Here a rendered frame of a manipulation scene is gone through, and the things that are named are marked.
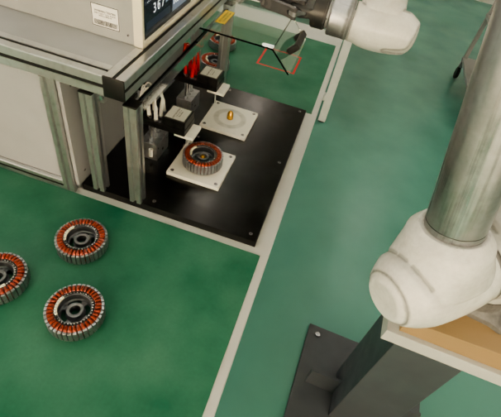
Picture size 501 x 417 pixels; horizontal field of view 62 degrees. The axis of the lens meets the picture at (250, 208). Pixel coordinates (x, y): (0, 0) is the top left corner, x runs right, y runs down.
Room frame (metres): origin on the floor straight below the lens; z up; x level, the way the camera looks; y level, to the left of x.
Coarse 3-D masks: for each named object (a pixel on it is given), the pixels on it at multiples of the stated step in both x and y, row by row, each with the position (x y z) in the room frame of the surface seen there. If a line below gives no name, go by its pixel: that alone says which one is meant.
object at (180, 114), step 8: (144, 112) 0.89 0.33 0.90; (152, 112) 0.90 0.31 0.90; (168, 112) 0.88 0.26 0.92; (176, 112) 0.89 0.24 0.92; (184, 112) 0.90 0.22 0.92; (192, 112) 0.91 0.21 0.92; (144, 120) 0.86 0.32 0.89; (152, 120) 0.86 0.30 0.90; (160, 120) 0.87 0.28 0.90; (168, 120) 0.86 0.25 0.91; (176, 120) 0.86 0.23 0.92; (184, 120) 0.86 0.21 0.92; (192, 120) 0.90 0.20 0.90; (152, 128) 0.89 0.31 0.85; (160, 128) 0.86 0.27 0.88; (168, 128) 0.85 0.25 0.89; (176, 128) 0.85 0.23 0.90; (184, 128) 0.85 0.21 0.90; (192, 128) 0.89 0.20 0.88; (200, 128) 0.90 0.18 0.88; (152, 136) 0.87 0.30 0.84; (176, 136) 0.85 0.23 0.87; (184, 136) 0.85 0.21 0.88; (192, 136) 0.86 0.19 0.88
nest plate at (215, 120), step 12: (216, 108) 1.15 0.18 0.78; (228, 108) 1.17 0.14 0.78; (240, 108) 1.18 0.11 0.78; (204, 120) 1.07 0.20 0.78; (216, 120) 1.09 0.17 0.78; (228, 120) 1.10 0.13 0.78; (240, 120) 1.12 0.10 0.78; (252, 120) 1.13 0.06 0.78; (228, 132) 1.04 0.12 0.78; (240, 132) 1.05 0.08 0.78
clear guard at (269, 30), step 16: (240, 16) 1.21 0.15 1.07; (256, 16) 1.24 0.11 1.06; (272, 16) 1.27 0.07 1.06; (224, 32) 1.09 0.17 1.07; (240, 32) 1.11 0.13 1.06; (256, 32) 1.13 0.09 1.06; (272, 32) 1.15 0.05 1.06; (288, 32) 1.20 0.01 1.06; (272, 48) 1.06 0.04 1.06; (288, 64) 1.08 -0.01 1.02
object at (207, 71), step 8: (200, 72) 1.11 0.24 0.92; (208, 72) 1.12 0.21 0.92; (216, 72) 1.13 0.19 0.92; (184, 80) 1.10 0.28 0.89; (192, 80) 1.10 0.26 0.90; (200, 80) 1.10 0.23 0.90; (208, 80) 1.09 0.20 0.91; (216, 80) 1.09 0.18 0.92; (184, 88) 1.11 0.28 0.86; (192, 88) 1.15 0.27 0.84; (208, 88) 1.09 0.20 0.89; (216, 88) 1.09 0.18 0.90; (224, 88) 1.12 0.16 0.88; (184, 96) 1.11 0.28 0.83
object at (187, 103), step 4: (192, 92) 1.15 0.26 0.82; (196, 92) 1.15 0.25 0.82; (180, 96) 1.11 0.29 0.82; (188, 96) 1.12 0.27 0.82; (192, 96) 1.13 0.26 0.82; (196, 96) 1.14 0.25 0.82; (176, 100) 1.10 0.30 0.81; (180, 100) 1.10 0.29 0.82; (184, 100) 1.10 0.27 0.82; (188, 100) 1.10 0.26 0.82; (192, 100) 1.10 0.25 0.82; (196, 100) 1.14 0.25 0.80; (176, 104) 1.10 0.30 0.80; (180, 104) 1.10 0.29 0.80; (184, 104) 1.10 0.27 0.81; (188, 104) 1.09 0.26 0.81; (192, 104) 1.10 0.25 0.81; (196, 104) 1.14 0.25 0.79; (188, 108) 1.09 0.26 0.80; (192, 108) 1.11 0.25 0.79
